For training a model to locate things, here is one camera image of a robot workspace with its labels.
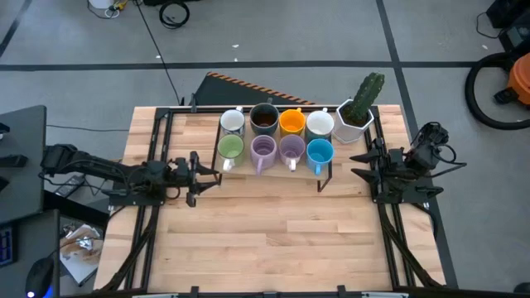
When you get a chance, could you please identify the green mug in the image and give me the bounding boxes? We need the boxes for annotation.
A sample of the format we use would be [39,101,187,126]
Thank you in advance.
[217,133,246,173]

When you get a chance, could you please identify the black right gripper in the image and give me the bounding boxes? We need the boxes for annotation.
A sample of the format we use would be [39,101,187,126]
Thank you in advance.
[349,138,406,195]

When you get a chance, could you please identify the black computer mouse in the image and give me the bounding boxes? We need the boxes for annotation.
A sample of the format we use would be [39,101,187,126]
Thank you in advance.
[24,256,55,298]

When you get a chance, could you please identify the black power adapter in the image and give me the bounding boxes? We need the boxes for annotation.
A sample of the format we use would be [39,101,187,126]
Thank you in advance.
[53,175,86,199]

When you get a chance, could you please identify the dark mug teal speckled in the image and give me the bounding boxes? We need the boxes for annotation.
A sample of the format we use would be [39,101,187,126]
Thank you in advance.
[248,97,281,137]

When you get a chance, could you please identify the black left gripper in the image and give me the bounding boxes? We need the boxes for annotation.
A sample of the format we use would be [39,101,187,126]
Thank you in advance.
[165,151,219,208]

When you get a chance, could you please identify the orange black vacuum cleaner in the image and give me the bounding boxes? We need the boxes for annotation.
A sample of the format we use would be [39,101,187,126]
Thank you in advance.
[464,51,530,132]

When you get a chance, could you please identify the thin black cable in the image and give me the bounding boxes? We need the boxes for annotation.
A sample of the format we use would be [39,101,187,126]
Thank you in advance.
[45,123,130,133]

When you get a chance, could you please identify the white mug blue pattern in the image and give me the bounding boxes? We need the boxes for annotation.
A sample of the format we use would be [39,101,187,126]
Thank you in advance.
[219,106,247,137]

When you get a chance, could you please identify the long black floor cable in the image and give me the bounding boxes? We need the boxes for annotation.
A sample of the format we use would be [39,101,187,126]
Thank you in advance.
[134,0,184,105]

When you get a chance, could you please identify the crumpled foil paper bag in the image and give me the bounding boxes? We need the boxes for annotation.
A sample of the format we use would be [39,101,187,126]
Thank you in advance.
[60,223,104,286]

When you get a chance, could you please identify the coiled black cable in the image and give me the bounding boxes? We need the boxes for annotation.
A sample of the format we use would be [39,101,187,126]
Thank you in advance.
[158,1,191,30]

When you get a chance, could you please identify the black ramp orange stripes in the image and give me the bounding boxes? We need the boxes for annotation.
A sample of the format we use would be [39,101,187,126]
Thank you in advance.
[193,71,316,107]

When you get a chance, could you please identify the wooden shelf black metal legs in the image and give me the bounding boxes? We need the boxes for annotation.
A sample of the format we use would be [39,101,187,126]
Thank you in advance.
[210,118,335,195]

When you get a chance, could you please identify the lilac ribbed mug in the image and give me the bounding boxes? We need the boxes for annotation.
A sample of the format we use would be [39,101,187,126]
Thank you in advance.
[249,134,277,177]

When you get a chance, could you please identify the white hexagonal plant pot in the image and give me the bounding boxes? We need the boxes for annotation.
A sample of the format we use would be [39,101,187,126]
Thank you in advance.
[331,99,376,145]

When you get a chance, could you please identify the white mug teal outside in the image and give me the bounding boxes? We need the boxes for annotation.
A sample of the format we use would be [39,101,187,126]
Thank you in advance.
[305,107,335,142]

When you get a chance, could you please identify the black aluminium table frame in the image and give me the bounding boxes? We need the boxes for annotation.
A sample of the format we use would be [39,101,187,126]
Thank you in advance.
[99,105,446,298]

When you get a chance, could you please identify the orange mug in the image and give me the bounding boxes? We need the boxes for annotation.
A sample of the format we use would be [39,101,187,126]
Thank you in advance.
[278,107,306,138]

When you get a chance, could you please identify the green cactus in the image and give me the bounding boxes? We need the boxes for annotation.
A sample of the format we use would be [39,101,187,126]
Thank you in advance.
[350,72,386,125]

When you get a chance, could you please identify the lilac tapered mug white handle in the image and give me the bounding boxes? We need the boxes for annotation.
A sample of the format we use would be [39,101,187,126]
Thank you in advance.
[278,134,306,173]

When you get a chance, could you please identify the black equipment case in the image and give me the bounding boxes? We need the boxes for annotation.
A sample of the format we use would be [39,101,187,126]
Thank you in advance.
[486,0,530,53]

